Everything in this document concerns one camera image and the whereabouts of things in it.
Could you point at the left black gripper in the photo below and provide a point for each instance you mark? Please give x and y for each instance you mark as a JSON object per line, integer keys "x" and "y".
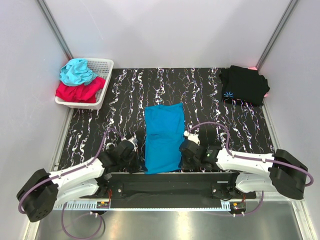
{"x": 138, "y": 166}

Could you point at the black folded t-shirt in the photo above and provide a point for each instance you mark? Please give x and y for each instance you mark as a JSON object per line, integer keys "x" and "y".
{"x": 243, "y": 84}

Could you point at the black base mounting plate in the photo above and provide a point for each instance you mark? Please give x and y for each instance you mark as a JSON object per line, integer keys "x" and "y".
{"x": 175, "y": 190}

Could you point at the aluminium corner post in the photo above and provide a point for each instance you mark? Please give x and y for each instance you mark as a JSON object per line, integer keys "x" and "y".
{"x": 44, "y": 8}
{"x": 277, "y": 32}

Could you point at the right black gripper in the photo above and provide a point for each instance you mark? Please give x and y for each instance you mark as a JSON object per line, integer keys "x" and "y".
{"x": 183, "y": 165}

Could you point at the right aluminium corner post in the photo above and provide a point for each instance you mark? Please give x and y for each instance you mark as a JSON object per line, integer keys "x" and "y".
{"x": 277, "y": 32}

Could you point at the red t-shirt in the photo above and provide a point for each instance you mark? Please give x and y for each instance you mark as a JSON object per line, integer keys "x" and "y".
{"x": 81, "y": 93}

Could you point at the left aluminium corner post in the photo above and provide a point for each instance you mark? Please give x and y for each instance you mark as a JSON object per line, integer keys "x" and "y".
{"x": 44, "y": 8}

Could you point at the pink folded cloth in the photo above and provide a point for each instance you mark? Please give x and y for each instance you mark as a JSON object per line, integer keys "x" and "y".
{"x": 255, "y": 69}

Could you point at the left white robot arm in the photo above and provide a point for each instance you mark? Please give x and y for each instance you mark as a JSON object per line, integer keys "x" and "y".
{"x": 45, "y": 191}

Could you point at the white plastic basket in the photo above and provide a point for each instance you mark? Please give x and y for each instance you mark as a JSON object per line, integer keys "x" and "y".
{"x": 103, "y": 68}

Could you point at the light turquoise t-shirt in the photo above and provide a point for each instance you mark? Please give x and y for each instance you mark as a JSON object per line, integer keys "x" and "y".
{"x": 76, "y": 72}

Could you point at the blue t-shirt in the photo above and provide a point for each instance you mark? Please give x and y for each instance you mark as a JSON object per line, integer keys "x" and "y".
{"x": 165, "y": 126}

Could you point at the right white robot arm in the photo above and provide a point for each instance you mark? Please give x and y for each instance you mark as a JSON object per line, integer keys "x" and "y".
{"x": 270, "y": 172}

